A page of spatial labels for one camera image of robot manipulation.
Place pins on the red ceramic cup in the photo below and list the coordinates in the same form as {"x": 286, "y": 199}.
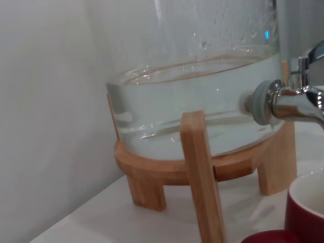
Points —
{"x": 301, "y": 220}

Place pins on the chrome faucet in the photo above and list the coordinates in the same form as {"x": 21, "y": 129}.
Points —
{"x": 291, "y": 103}

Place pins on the glass water dispenser jar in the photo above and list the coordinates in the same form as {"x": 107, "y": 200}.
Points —
{"x": 177, "y": 101}

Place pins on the wooden dispenser stand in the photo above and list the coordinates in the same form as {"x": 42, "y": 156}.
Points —
{"x": 200, "y": 164}

